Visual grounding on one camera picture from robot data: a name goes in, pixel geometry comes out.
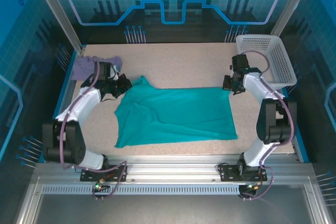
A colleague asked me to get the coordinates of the purple t-shirt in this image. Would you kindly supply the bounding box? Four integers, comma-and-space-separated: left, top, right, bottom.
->
71, 55, 123, 82

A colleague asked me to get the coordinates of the teal t-shirt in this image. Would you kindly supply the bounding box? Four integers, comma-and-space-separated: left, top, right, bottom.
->
114, 75, 239, 148

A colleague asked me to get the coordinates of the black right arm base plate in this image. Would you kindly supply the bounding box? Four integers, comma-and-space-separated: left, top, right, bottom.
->
218, 164, 271, 183

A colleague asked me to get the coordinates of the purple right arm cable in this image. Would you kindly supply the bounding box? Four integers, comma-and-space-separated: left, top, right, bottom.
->
239, 50, 295, 201

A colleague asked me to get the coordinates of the white perforated plastic basket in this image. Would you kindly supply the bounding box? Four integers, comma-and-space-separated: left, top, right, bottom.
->
235, 34, 298, 90

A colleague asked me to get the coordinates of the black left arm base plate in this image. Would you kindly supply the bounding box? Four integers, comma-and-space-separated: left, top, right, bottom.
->
80, 164, 129, 183

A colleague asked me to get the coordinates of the small LED circuit board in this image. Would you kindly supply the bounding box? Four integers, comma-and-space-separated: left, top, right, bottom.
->
91, 181, 111, 192
240, 182, 263, 192

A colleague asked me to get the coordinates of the aluminium frame post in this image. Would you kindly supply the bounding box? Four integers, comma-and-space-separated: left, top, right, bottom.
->
28, 0, 87, 54
270, 0, 318, 37

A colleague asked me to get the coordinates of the aluminium mounting beam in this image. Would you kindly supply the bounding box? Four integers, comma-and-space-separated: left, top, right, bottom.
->
33, 154, 314, 186

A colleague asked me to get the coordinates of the slotted grey cable duct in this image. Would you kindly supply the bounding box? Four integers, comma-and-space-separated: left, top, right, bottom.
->
41, 185, 244, 196

